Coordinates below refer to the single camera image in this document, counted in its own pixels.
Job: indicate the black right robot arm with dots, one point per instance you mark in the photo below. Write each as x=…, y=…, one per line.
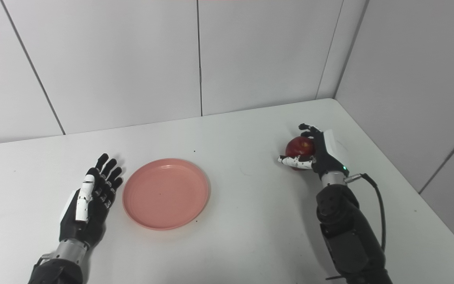
x=349, y=236

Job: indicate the red apple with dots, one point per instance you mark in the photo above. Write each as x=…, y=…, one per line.
x=298, y=148

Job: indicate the pink round plate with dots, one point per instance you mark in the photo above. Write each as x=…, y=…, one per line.
x=166, y=193

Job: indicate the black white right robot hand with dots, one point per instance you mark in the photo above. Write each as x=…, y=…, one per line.
x=325, y=157

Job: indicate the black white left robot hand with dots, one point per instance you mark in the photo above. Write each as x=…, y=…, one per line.
x=87, y=213

